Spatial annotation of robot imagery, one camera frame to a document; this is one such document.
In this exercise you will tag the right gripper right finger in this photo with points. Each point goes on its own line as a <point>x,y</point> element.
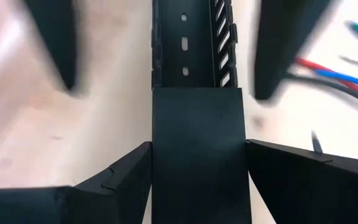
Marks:
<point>322,193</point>

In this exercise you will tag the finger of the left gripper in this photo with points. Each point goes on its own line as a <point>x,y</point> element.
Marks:
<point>57,37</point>
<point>278,46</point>

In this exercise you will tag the black duct cover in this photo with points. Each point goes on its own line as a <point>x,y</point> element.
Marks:
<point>197,155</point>

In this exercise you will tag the black zip tie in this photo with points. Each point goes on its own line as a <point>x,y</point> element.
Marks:
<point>316,144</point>

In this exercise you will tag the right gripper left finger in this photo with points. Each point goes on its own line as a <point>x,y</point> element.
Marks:
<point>57,207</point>

